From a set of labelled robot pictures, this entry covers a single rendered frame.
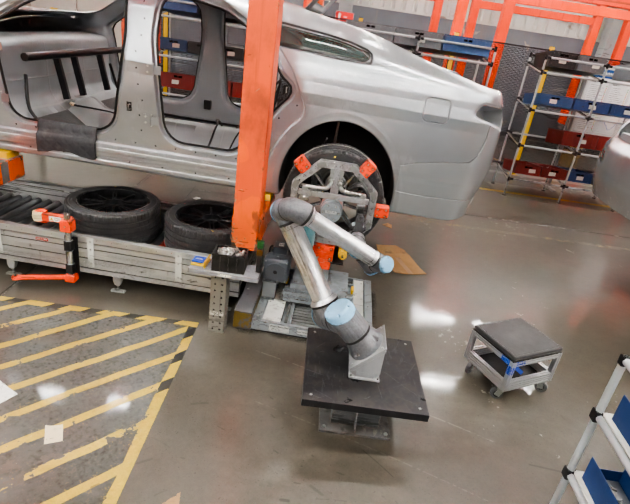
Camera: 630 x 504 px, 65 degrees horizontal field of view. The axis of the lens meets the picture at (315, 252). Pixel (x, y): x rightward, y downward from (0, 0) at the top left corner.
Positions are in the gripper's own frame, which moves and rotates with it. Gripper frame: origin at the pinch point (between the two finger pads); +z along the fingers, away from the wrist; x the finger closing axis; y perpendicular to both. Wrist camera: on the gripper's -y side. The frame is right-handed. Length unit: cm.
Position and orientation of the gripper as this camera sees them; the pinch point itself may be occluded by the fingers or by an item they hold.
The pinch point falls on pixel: (357, 222)
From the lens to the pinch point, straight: 295.0
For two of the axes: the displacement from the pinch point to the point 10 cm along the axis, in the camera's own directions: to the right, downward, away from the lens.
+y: -1.3, 9.0, 4.2
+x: 9.9, 1.6, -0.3
